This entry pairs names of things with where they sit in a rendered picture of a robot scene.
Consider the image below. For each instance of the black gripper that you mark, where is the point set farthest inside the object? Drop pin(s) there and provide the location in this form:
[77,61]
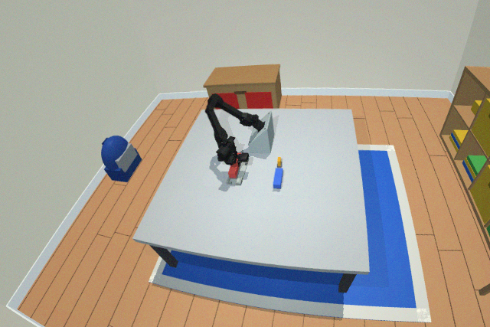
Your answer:
[241,157]

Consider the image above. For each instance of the red long block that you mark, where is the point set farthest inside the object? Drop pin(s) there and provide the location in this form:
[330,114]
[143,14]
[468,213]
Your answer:
[233,170]

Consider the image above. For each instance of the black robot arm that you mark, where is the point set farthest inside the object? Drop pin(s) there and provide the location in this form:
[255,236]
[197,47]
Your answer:
[225,146]

